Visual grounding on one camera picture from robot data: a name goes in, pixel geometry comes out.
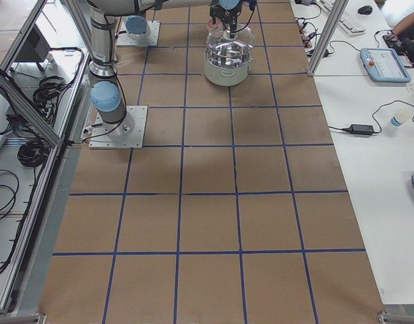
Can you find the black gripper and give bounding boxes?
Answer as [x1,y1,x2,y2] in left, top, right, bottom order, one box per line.
[209,5,223,24]
[220,8,241,26]

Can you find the glass pot lid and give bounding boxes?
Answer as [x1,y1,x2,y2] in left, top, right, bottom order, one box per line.
[206,26,256,65]

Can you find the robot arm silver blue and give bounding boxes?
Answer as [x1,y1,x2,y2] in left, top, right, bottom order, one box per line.
[88,1,243,136]
[124,1,224,36]

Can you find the person forearm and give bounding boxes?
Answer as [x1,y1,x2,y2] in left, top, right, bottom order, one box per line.
[391,12,414,35]

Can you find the pale green pot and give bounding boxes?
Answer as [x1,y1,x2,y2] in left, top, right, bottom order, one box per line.
[204,47,252,86]

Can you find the pink bowl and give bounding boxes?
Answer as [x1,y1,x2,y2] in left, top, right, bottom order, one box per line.
[207,18,223,32]

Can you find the white keyboard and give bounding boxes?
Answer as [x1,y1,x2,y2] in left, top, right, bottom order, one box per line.
[316,0,366,36]

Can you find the black computer mouse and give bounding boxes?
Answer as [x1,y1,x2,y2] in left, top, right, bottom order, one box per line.
[357,5,373,16]

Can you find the blue teach pendant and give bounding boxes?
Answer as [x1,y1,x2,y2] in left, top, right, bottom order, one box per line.
[359,48,411,83]

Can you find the black power adapter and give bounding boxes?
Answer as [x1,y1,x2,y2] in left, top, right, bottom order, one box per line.
[341,124,376,136]

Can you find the black box on floor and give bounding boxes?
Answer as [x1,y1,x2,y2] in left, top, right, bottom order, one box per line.
[15,24,51,72]

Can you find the paper cup blue band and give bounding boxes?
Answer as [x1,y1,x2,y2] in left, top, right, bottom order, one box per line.
[390,109,412,127]

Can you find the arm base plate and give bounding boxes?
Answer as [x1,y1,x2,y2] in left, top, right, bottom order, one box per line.
[116,20,160,47]
[88,105,148,149]

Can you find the aluminium frame post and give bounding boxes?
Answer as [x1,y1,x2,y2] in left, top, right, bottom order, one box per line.
[307,0,349,76]

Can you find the aluminium frame diagonal beam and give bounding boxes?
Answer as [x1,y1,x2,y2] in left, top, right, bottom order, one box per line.
[0,68,62,146]

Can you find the coiled black cables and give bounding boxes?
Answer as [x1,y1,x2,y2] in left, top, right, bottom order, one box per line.
[17,138,50,168]

